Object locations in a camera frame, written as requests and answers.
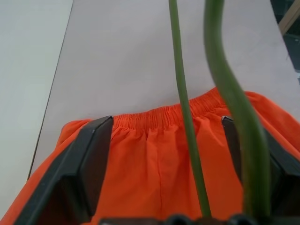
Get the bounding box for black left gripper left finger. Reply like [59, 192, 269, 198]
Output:
[14, 115, 114, 225]

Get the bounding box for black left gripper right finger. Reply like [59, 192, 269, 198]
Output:
[221, 116, 300, 225]

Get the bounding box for thin green cable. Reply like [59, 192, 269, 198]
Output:
[168, 0, 272, 218]

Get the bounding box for orange shorts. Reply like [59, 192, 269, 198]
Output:
[0, 86, 300, 225]

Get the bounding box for wooden frame post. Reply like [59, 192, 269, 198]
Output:
[278, 0, 300, 36]

